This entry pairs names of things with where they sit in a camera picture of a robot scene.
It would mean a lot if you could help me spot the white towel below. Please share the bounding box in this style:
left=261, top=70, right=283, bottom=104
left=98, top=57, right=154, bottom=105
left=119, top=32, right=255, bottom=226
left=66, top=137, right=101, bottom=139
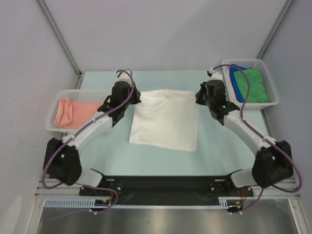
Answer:
left=129, top=90, right=198, bottom=152

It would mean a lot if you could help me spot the pink terry towel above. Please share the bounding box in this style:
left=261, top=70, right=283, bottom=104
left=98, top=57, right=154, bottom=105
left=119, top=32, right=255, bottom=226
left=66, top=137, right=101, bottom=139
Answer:
left=54, top=98, right=103, bottom=129

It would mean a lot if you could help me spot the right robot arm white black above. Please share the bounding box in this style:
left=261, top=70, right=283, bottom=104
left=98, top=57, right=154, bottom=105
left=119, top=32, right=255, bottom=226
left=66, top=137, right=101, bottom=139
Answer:
left=195, top=79, right=294, bottom=196

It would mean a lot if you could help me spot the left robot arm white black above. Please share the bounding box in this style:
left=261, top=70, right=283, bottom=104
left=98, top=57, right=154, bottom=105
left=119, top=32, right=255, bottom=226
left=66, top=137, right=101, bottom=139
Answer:
left=41, top=81, right=141, bottom=195

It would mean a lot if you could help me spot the white basket with towels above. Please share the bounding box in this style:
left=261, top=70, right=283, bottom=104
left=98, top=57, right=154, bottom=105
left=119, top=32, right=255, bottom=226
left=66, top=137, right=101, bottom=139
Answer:
left=222, top=58, right=279, bottom=109

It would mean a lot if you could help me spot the light pink towel in basket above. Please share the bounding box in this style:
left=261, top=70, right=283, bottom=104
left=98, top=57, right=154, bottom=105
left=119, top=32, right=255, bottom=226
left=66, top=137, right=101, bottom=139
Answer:
left=226, top=69, right=241, bottom=103

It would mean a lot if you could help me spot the blue towel in basket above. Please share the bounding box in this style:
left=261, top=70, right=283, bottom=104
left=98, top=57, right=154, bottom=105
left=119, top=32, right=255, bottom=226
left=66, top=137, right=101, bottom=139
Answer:
left=229, top=64, right=247, bottom=103

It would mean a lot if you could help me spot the empty white plastic basket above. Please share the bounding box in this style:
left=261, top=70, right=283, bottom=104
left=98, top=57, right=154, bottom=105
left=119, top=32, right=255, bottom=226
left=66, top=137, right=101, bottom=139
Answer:
left=45, top=89, right=110, bottom=133

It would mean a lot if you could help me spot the green towel in basket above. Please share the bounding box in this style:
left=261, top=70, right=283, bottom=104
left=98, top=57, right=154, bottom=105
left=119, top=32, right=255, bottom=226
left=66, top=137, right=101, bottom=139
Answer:
left=233, top=68, right=270, bottom=103

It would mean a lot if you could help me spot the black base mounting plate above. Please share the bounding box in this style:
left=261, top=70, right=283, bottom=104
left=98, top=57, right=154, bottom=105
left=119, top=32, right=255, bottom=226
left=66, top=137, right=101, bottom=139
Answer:
left=79, top=175, right=254, bottom=206

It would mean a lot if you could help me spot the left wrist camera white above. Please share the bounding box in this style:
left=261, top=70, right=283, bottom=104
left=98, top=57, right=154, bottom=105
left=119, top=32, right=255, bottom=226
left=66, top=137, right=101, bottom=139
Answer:
left=115, top=71, right=132, bottom=85

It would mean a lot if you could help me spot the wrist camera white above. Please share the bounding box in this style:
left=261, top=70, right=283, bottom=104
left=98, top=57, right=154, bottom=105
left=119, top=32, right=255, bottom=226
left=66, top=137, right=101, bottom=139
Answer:
left=207, top=69, right=223, bottom=81
left=115, top=71, right=132, bottom=85

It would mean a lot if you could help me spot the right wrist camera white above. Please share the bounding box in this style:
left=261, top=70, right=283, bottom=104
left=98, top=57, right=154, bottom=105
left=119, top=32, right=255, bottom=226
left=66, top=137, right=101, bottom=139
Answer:
left=207, top=69, right=223, bottom=81

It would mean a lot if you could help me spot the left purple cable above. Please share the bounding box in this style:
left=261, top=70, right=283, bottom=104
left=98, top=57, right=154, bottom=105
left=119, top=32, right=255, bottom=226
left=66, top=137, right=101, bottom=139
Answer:
left=42, top=70, right=136, bottom=221

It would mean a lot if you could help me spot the purple cable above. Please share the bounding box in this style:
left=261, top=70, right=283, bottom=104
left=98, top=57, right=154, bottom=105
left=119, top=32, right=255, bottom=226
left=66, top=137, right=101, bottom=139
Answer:
left=42, top=70, right=136, bottom=221
left=212, top=64, right=304, bottom=215

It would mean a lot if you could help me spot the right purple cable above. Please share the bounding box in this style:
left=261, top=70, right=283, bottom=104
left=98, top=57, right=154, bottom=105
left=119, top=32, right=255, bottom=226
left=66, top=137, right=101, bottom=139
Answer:
left=212, top=64, right=304, bottom=215

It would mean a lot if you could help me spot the left aluminium corner post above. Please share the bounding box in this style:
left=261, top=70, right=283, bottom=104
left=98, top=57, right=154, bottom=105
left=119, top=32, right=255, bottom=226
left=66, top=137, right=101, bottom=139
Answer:
left=35, top=0, right=81, bottom=77

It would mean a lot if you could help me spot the aluminium corner post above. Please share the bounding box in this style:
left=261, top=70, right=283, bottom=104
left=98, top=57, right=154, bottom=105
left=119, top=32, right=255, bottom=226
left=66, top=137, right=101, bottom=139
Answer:
left=35, top=0, right=81, bottom=77
left=256, top=0, right=296, bottom=59

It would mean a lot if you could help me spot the white slotted cable duct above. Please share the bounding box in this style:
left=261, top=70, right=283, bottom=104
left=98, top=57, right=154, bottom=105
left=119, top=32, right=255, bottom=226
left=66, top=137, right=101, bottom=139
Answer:
left=45, top=198, right=240, bottom=209

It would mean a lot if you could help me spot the right aluminium corner post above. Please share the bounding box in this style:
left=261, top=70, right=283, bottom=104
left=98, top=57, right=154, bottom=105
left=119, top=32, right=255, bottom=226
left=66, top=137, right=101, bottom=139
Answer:
left=256, top=0, right=296, bottom=59

